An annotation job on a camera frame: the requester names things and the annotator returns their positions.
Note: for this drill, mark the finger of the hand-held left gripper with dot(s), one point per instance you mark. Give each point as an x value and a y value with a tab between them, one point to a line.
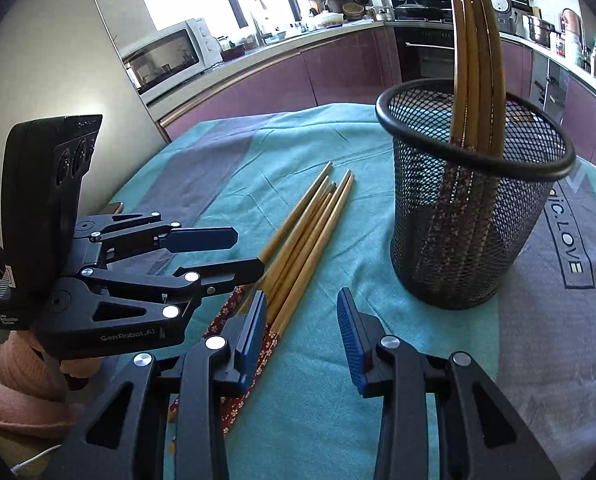
228	275
203	240

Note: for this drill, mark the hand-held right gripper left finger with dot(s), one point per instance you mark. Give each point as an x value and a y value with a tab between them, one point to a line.
250	340

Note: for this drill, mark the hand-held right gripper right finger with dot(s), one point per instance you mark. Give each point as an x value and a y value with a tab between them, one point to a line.
350	340

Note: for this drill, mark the brown wooden chopstick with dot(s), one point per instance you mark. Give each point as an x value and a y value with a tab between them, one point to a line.
284	250
473	70
485	75
459	60
499	90
315	250
304	250
293	250
298	207

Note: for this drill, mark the black mesh utensil holder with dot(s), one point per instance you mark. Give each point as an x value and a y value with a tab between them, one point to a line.
478	260

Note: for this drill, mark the person's left forearm pink sleeve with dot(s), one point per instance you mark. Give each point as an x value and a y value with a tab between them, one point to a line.
8	390

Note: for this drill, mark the person's left hand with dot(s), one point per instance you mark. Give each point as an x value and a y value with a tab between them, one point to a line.
75	367

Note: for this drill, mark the teal and grey tablecloth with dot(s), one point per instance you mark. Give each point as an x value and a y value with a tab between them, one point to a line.
328	410

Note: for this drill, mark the small brown object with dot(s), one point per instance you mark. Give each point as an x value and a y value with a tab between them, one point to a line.
113	206

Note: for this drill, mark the white microwave oven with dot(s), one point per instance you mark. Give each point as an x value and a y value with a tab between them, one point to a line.
168	55

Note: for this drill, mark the purple base cabinets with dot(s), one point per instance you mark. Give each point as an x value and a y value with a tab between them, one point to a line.
338	70

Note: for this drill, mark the steel kitchen faucet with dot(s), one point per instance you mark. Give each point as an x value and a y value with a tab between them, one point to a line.
259	10

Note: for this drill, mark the woven basket bowl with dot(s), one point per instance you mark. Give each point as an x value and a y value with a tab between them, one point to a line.
352	10

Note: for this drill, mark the small steel saucepan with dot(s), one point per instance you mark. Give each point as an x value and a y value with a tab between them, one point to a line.
378	12

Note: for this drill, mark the black built-in oven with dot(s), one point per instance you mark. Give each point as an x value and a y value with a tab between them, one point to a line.
423	55

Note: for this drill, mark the black lidded cooking pot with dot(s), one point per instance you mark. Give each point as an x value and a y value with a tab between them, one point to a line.
413	7

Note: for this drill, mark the stainless steel stockpot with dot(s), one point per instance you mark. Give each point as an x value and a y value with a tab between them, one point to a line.
538	30

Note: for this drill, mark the white rice cooker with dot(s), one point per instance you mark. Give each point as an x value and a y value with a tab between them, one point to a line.
505	7

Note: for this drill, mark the pink kitchen appliance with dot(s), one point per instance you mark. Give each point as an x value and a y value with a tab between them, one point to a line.
570	25

